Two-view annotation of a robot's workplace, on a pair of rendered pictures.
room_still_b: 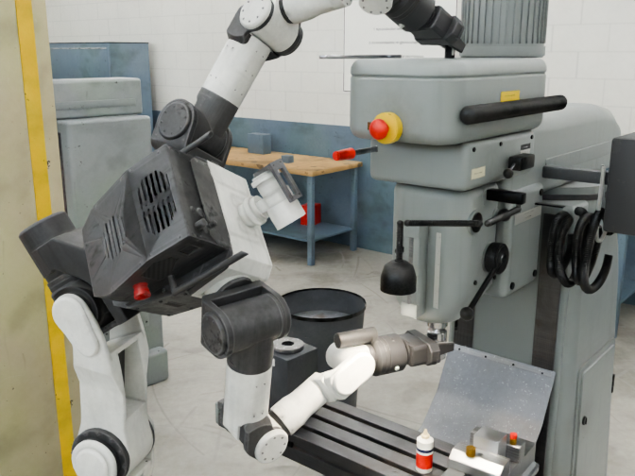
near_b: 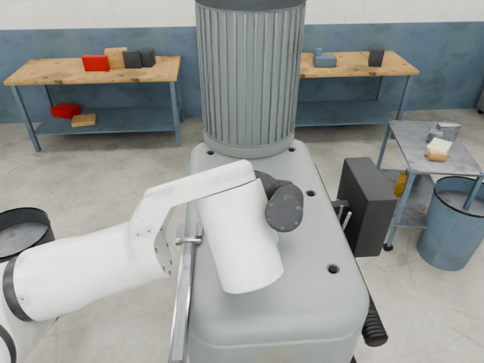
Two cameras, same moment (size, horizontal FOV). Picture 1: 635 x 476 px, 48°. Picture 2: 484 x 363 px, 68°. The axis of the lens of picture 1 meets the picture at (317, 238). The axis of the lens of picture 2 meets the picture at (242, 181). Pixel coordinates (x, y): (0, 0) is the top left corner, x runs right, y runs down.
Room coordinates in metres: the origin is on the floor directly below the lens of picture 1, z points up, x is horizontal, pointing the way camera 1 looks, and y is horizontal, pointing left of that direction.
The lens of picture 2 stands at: (1.26, 0.06, 2.29)
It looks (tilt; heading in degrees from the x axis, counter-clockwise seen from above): 36 degrees down; 316
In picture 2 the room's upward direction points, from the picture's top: straight up
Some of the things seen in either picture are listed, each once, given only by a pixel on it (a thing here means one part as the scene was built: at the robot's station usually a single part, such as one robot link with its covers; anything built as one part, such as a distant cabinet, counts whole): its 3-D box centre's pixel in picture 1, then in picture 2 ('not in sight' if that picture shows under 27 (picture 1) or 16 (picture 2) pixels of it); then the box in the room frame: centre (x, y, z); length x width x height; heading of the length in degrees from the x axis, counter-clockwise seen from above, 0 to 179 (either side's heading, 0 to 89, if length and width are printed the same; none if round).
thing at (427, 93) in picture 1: (451, 95); (258, 235); (1.58, -0.29, 1.81); 0.47 x 0.26 x 0.16; 141
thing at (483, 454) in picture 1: (478, 463); not in sight; (1.43, -0.37, 1.00); 0.12 x 0.06 x 0.04; 53
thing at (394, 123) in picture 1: (386, 127); not in sight; (1.39, -0.14, 1.76); 0.06 x 0.02 x 0.06; 51
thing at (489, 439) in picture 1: (489, 445); not in sight; (1.47, -0.40, 1.02); 0.06 x 0.05 x 0.06; 53
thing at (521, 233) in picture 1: (481, 231); not in sight; (1.72, -0.41, 1.47); 0.24 x 0.19 x 0.26; 51
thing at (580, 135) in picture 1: (536, 143); not in sight; (1.96, -0.60, 1.66); 0.80 x 0.23 x 0.20; 141
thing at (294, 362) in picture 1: (276, 371); not in sight; (1.89, 0.12, 1.01); 0.22 x 0.12 x 0.20; 46
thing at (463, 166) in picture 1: (454, 154); not in sight; (1.60, -0.31, 1.68); 0.34 x 0.24 x 0.10; 141
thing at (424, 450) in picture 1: (424, 449); not in sight; (1.54, -0.26, 0.97); 0.04 x 0.04 x 0.11
